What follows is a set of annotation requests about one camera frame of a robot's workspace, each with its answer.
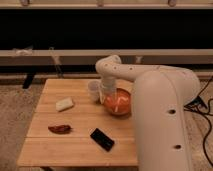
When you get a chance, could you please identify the clear plastic cup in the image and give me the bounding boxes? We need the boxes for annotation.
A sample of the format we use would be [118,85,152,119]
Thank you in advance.
[87,81,100,102]

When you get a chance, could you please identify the black cables on floor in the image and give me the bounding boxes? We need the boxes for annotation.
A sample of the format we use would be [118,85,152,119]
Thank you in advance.
[183,75,213,168]

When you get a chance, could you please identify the long wooden bench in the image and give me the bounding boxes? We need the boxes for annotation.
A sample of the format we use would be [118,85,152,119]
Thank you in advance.
[0,49,213,79]

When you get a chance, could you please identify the orange ceramic bowl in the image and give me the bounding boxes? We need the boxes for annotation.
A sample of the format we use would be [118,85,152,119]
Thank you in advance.
[103,88,131,116]

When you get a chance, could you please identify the dried red chili pepper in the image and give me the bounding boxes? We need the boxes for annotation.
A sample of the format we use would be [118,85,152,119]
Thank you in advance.
[48,125,71,134]

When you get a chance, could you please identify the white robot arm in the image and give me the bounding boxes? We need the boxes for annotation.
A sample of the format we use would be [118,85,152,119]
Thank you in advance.
[95,55,200,171]

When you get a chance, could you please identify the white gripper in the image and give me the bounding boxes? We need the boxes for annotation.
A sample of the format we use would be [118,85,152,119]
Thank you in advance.
[100,77,116,104]

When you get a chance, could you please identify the wooden table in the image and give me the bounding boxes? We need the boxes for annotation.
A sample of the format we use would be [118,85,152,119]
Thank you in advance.
[18,79,137,167]

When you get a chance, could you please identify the black rectangular phone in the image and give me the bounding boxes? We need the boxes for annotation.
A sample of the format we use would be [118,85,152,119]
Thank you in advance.
[90,128,115,152]

